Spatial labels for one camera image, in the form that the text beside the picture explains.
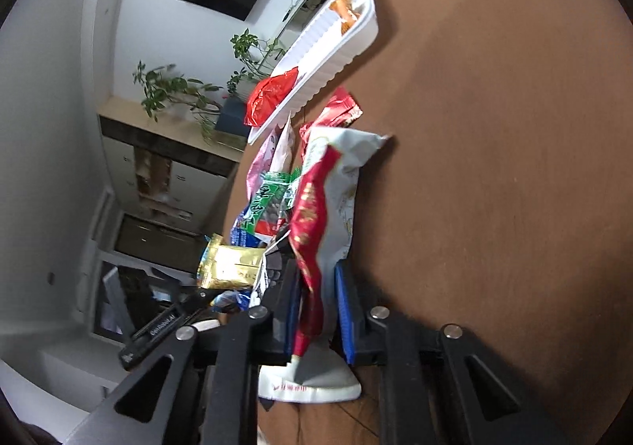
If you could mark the pink snack packet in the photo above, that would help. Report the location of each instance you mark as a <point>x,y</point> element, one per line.
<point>267,153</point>

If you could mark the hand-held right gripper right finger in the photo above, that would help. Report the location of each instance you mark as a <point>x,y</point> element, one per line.
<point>346,314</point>

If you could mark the green snack packet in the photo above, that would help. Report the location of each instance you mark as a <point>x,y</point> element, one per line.
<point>269,200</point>

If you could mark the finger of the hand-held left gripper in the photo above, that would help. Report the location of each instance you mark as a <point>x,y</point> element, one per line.
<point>195,294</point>

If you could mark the orange snack packet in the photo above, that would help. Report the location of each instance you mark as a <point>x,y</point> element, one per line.
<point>343,12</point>

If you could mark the wooden glass-door cabinet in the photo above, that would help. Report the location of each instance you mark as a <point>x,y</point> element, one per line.
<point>163,163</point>

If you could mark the dark red snack packet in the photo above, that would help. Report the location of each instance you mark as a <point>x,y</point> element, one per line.
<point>339,111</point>

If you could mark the gold snack packet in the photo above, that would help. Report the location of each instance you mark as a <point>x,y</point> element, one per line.
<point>230,267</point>

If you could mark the blue snack packet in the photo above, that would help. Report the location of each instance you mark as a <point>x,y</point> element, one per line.
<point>242,235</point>

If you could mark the white round plant pot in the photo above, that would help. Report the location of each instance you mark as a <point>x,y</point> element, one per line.
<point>245,90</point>

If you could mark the leafy plant in white pot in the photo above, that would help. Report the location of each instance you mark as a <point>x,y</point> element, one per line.
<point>252,52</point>

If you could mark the blue square planter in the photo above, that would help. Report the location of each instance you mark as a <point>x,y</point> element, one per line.
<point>232,117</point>

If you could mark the white and red snack packet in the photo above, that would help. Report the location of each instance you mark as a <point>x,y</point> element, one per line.
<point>336,188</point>

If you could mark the white plastic tray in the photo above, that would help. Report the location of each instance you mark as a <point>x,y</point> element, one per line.
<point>321,54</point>

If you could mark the leafy plant in blue planter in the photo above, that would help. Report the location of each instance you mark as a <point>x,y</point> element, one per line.
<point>170,91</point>

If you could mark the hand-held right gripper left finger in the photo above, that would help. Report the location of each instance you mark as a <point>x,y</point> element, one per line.
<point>292,319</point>

